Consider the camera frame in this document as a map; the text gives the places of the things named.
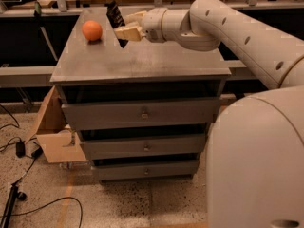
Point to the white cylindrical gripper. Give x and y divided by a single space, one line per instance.
152 25

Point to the black rxbar chocolate bar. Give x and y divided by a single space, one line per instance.
114 15

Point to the black stand leg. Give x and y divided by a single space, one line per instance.
14 195

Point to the grey metal rail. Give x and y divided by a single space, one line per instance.
39 76

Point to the black power adapter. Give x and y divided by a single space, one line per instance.
20 149

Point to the grey drawer cabinet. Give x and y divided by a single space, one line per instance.
103 71

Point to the orange fruit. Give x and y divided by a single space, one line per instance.
92 30

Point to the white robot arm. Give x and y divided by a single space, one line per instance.
255 151

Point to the brown cardboard box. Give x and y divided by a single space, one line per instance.
58 141

